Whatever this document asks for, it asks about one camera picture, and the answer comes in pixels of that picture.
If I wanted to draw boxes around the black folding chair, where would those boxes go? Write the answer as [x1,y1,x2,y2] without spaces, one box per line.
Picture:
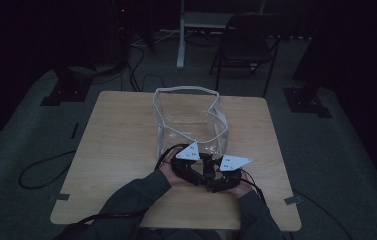
[208,12,283,98]

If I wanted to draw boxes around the right hand-held gripper cable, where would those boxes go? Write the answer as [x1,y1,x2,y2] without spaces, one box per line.
[240,168,268,205]

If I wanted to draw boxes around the hand-held gripper cable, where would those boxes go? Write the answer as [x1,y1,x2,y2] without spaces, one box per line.
[240,168,268,205]
[153,143,190,172]

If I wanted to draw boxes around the black stand base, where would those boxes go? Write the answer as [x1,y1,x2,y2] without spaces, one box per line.
[40,65,94,108]
[282,86,333,120]

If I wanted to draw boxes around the person's left hand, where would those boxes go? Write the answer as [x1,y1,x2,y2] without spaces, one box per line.
[159,147,191,187]

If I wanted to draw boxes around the person's right hand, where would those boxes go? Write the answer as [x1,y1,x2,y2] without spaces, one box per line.
[225,171,255,200]

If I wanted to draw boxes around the clear plastic bag white trim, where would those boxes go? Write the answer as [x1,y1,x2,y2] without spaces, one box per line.
[152,85,230,162]

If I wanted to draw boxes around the black cable on floor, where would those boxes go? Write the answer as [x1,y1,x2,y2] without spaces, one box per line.
[18,149,77,191]
[291,189,354,240]
[121,42,168,93]

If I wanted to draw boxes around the left hand-held gripper cable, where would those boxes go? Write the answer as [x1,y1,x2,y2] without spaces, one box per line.
[153,143,190,172]

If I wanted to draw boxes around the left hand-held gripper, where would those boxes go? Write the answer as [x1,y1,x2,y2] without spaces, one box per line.
[170,141,208,187]

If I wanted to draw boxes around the short black strip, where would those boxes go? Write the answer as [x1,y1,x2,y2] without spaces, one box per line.
[70,122,80,141]

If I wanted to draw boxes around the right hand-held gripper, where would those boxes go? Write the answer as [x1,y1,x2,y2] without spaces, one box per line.
[206,154,253,194]

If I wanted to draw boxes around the grey tape piece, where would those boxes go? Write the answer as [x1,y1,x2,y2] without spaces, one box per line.
[283,195,303,206]
[49,192,71,203]

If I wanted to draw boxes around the white desk frame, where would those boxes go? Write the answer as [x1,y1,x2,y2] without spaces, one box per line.
[176,0,268,70]

